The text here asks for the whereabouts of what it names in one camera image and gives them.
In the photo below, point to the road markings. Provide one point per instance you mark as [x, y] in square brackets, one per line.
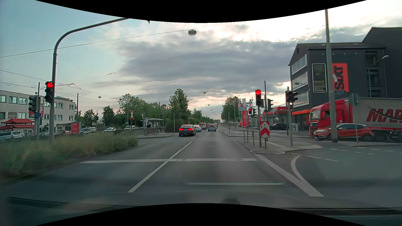
[176, 159]

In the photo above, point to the red pagoda roof shelter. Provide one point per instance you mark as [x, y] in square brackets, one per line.
[17, 123]

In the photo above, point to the row of parked cars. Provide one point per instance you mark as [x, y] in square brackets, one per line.
[89, 130]

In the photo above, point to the traffic light with chevron sign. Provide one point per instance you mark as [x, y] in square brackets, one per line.
[259, 103]

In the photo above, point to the road sign seen from behind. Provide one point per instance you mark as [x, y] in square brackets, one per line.
[354, 99]

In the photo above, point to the person on bicycle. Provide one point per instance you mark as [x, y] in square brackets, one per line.
[149, 130]

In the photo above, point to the grass verge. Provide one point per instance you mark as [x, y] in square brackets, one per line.
[62, 149]

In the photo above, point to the traffic light on grey post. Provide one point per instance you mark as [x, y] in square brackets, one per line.
[289, 103]

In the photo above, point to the kerbed traffic island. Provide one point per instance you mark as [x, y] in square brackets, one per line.
[267, 150]

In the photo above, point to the red advertising pillar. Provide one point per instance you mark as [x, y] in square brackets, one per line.
[245, 118]

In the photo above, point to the red car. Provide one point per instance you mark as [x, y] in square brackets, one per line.
[344, 131]

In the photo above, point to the dark grey building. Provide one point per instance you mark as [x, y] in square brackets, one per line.
[355, 72]

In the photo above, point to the red lorry with white trailer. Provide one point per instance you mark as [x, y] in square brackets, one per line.
[361, 116]

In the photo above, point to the group of trees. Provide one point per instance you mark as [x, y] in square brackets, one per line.
[231, 108]

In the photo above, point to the dark parked car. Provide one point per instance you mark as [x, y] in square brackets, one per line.
[278, 126]

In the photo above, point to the dark saloon car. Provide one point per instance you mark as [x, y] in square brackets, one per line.
[187, 130]

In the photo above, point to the bus stop shelter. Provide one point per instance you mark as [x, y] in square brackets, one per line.
[155, 121]

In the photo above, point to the hanging street lamp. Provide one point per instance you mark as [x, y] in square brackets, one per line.
[192, 32]

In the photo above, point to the pavement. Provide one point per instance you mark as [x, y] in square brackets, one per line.
[282, 133]

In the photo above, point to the railway crossing sign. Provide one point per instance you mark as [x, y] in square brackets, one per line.
[132, 114]

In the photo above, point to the traffic light on short post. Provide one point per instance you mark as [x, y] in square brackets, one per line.
[37, 110]

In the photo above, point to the grey asphalt road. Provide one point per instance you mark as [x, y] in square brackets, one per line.
[213, 150]

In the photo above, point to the low red-fronted building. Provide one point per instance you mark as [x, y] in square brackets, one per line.
[278, 114]

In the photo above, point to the pale office building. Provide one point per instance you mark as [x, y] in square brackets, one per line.
[59, 113]

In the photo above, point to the tall grey pole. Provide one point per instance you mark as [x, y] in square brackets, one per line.
[329, 78]

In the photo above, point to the traffic light on curved mast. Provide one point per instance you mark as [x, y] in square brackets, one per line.
[54, 78]

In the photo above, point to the metal railing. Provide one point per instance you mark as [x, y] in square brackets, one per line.
[249, 135]

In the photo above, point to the car's own bonnet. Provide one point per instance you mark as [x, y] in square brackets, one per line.
[201, 205]

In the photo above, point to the row of trees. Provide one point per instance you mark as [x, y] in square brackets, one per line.
[141, 110]

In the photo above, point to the queue of cars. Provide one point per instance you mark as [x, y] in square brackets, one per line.
[207, 126]

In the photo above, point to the red billboard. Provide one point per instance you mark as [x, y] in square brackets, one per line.
[75, 127]

